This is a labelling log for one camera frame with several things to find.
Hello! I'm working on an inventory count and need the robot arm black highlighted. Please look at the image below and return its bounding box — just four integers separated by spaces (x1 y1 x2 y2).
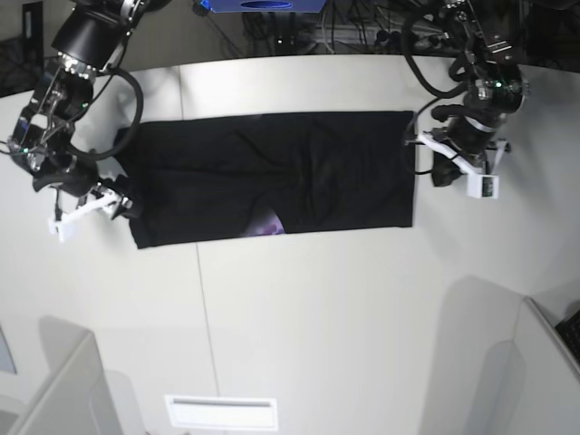
3 1 153 240
401 1 528 199

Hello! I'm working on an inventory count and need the black T-shirt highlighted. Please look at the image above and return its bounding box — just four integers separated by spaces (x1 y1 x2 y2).
117 111 415 248

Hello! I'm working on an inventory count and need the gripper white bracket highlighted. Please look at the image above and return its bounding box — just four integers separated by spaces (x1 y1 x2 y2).
405 117 511 199
32 160 140 242

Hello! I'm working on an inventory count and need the blue box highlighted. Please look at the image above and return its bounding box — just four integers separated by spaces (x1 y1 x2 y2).
200 0 326 14

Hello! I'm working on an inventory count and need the black keyboard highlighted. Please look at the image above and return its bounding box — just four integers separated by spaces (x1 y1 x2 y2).
556 314 580 361

